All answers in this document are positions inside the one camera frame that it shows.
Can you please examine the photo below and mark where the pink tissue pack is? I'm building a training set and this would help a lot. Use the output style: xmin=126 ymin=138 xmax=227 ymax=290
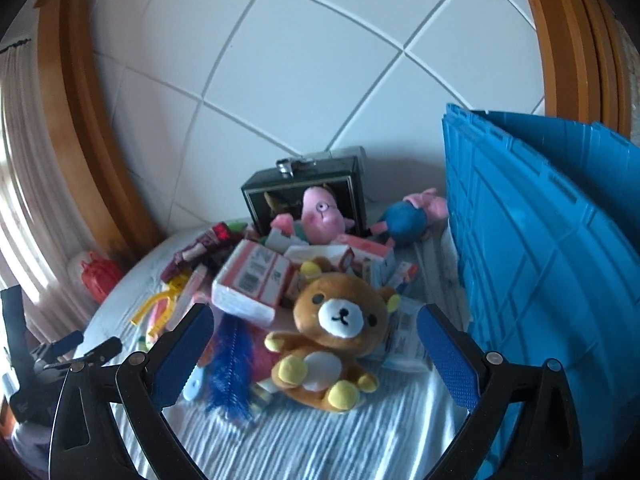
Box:
xmin=211 ymin=239 xmax=296 ymax=325

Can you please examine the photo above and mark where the blue feather brush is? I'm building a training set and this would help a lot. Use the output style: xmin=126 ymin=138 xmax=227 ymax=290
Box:
xmin=181 ymin=317 xmax=258 ymax=423

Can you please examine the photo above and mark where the beige curtain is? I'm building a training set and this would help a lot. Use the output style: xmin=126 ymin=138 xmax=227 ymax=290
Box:
xmin=0 ymin=42 xmax=101 ymax=331

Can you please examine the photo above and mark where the orange wooden frame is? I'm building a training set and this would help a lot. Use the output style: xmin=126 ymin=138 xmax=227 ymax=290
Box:
xmin=37 ymin=0 xmax=166 ymax=261
xmin=515 ymin=0 xmax=633 ymax=138

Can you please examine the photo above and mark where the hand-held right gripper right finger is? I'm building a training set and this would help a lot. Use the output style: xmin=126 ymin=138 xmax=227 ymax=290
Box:
xmin=416 ymin=303 xmax=583 ymax=480

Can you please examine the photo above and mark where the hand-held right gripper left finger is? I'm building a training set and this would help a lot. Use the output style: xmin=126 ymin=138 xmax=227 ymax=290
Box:
xmin=49 ymin=303 xmax=216 ymax=480

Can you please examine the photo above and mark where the blue plastic crate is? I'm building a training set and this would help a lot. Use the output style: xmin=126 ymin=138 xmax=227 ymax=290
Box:
xmin=441 ymin=103 xmax=640 ymax=480

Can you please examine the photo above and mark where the dark red pouch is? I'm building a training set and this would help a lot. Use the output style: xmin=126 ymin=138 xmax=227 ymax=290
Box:
xmin=161 ymin=224 xmax=236 ymax=281

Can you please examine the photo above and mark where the pink plush toy with eye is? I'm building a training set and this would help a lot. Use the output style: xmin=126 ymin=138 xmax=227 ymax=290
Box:
xmin=300 ymin=185 xmax=357 ymax=245

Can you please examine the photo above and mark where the brown teddy bear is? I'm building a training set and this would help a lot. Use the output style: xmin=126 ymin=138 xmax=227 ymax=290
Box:
xmin=264 ymin=256 xmax=402 ymax=413

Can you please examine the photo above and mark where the black framed gift box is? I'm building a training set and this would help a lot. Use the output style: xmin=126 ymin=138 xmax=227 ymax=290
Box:
xmin=241 ymin=156 xmax=371 ymax=241

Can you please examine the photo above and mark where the striped cloth-covered desktop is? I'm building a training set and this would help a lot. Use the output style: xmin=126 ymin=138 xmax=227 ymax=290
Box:
xmin=10 ymin=217 xmax=506 ymax=480

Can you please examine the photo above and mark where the red toy handbag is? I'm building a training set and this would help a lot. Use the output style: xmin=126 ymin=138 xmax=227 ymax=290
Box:
xmin=82 ymin=252 xmax=125 ymax=303

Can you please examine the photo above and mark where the blue and pink plush toy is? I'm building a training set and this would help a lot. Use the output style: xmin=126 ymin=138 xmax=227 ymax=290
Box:
xmin=371 ymin=188 xmax=448 ymax=248

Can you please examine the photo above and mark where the white and pink box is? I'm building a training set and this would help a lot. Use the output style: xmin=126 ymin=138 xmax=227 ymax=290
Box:
xmin=345 ymin=240 xmax=396 ymax=286

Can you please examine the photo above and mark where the clear plastic packet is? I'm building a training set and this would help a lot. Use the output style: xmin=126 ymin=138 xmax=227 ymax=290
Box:
xmin=372 ymin=295 xmax=433 ymax=373

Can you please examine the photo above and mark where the yellow plastic toy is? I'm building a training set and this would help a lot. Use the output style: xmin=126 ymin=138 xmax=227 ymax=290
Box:
xmin=131 ymin=280 xmax=186 ymax=341

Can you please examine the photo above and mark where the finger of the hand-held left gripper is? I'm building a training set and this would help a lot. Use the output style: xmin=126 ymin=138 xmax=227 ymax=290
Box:
xmin=31 ymin=331 xmax=83 ymax=361
xmin=50 ymin=337 xmax=123 ymax=372

